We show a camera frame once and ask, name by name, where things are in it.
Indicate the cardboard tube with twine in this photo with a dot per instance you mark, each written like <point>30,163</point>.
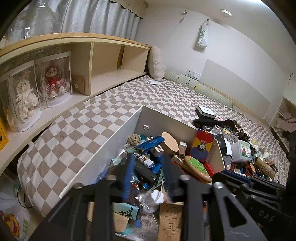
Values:
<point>264,169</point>

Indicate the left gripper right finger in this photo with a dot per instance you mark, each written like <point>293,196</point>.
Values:
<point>170,171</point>

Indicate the white cylindrical speaker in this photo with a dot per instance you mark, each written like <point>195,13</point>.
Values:
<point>227,158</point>

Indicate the red dress doll case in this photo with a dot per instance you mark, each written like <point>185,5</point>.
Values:
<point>53,75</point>

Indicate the white bunny doll case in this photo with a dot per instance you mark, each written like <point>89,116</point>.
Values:
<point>19,97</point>

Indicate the small black white box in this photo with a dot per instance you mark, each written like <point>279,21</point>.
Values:
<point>204,112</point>

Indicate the round wooden coaster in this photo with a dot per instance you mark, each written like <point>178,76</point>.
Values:
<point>169,145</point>

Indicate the pile of clothes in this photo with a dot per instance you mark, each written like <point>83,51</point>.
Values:
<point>287,123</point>

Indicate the white shoe box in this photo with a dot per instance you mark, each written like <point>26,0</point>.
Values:
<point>73,207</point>

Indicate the dark blue lighter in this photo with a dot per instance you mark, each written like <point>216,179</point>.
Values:
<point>146,146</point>

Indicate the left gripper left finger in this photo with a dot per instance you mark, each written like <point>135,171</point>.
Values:
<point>127,171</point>

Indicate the open wardrobe shelf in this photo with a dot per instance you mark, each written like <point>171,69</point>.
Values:
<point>286,139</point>

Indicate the green bolster pillow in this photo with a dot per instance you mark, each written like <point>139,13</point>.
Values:
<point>198,87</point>

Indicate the wooden side shelf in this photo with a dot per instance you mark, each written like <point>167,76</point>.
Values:
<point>98,63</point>

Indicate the fluffy white pillow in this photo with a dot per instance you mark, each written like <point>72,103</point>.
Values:
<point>156,65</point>

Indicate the hanging white paper bag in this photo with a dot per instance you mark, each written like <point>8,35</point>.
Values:
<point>203,35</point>

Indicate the black square box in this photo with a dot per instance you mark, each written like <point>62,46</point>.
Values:
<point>222,144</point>

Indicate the grey curtain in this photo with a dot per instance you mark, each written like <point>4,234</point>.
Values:
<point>47,17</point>

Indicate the red yellow card box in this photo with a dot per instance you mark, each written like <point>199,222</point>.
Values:
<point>201,145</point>

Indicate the clear plastic storage box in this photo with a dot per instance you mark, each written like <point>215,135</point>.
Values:
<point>241,152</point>

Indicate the checkered bed sheet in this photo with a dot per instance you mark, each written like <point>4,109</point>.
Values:
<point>53,160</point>

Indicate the teal white lighter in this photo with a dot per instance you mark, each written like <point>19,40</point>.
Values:
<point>126,210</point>

